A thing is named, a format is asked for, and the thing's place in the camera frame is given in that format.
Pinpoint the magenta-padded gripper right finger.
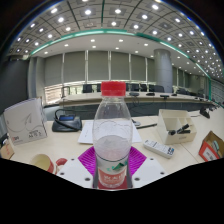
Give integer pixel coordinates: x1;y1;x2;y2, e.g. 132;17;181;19
125;145;168;190

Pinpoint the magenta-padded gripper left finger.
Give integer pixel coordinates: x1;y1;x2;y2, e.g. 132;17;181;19
56;145;100;190

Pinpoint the clear red-capped water bottle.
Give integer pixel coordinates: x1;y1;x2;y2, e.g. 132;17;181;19
92;80;134;191

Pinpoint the white remote control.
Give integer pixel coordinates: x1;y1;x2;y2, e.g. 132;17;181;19
142;138;176;159

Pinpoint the cream mug with red pattern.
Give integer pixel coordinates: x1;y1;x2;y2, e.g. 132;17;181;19
29;153;69;175

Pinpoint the white paper sheet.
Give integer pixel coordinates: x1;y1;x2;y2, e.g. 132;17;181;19
77;119;144;145

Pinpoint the black pen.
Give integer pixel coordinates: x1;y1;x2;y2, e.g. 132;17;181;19
135;123;158;130

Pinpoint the white desk organizer box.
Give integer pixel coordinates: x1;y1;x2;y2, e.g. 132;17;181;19
156;108;198;146

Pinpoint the open cardboard box, red label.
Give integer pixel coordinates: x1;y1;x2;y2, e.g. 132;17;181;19
198;130;224;163

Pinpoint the long curved conference desk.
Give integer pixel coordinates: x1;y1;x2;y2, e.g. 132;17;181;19
44;91;221;121

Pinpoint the large white printed carton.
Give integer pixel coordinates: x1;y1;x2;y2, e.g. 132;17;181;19
3;97;49;146

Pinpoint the brown paper envelope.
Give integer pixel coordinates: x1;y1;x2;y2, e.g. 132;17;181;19
0;141;15;160

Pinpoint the small black desk device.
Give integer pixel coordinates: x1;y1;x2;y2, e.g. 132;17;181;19
199;107;212;120

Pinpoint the row of black office chairs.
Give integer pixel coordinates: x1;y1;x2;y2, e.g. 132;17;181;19
81;82;208;98

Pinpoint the group of ceiling lights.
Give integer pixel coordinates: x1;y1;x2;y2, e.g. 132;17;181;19
9;0;224;78

